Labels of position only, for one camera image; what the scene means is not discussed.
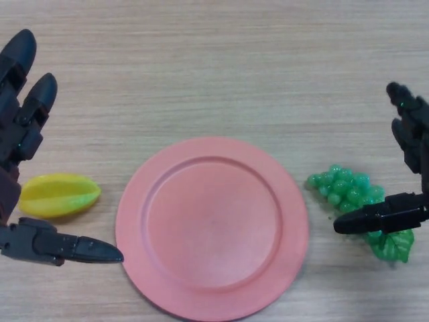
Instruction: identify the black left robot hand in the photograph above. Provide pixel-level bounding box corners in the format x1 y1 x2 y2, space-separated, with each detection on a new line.
0 29 125 268

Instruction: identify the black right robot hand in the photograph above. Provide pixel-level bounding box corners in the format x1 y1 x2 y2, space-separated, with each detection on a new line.
333 81 429 235

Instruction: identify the yellow plastic starfruit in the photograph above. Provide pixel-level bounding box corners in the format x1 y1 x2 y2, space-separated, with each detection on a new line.
19 172 102 219

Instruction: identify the pink round plate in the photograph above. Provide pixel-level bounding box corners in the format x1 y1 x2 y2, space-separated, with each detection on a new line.
115 136 310 322

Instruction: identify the green plastic grape bunch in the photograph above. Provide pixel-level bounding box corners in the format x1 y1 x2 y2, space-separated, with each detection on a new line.
306 164 415 265

